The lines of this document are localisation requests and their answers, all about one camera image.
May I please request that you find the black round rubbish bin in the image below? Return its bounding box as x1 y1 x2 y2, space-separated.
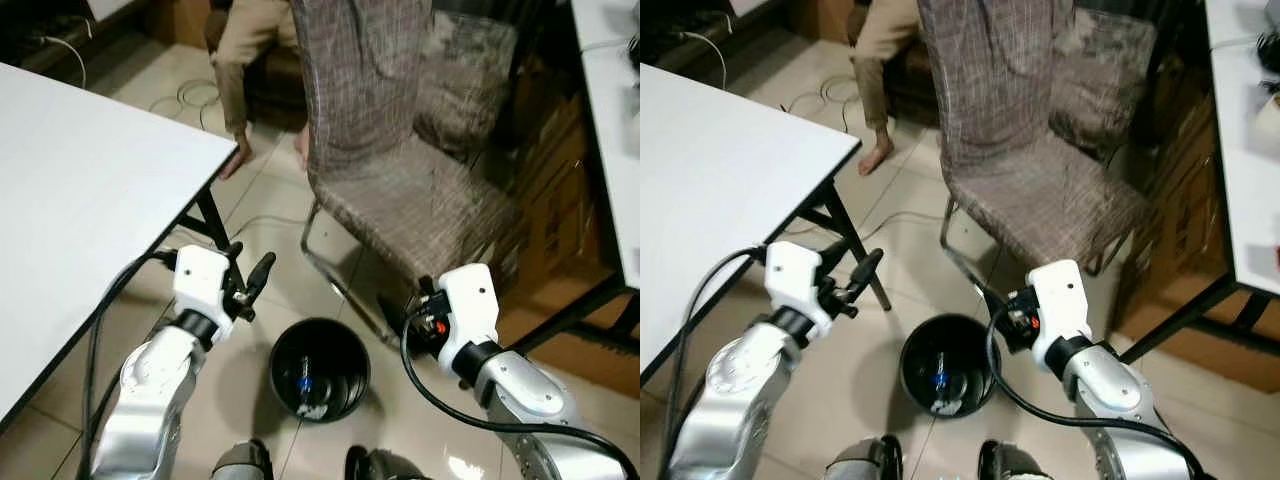
270 318 372 424
900 313 1001 418

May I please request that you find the black metal table leg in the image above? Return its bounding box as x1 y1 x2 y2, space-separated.
790 175 893 311
175 188 253 323

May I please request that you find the checked fabric chair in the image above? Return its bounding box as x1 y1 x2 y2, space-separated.
415 10 521 156
1050 5 1161 161
915 0 1151 321
290 0 521 349

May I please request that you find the grey robot right foot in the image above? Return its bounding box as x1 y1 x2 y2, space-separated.
978 440 1051 480
345 446 431 480

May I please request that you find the grey robot foot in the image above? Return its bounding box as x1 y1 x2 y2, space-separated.
978 440 1051 480
825 436 904 480
212 440 274 480
345 446 431 480

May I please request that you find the grey robot left foot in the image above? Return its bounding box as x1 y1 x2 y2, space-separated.
212 440 274 480
825 436 904 480

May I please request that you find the large brown cardboard box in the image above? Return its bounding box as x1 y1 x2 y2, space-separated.
1115 60 1280 391
500 60 641 396

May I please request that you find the person leg in khaki trousers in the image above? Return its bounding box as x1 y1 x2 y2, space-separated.
850 0 926 176
205 0 301 181

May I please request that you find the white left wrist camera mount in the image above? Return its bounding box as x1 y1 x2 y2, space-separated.
172 245 239 321
764 240 833 313

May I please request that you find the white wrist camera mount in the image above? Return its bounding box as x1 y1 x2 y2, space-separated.
172 245 239 321
438 264 500 373
1027 259 1091 366
764 240 833 313

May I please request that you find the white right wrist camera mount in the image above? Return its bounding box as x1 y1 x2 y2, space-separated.
1027 259 1091 366
438 264 500 373

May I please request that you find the black metal table frame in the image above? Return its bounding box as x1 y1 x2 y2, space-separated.
498 272 641 353
1120 275 1280 366

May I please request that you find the white coiled floor cable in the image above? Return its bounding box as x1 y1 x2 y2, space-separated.
145 78 223 136
780 75 861 131

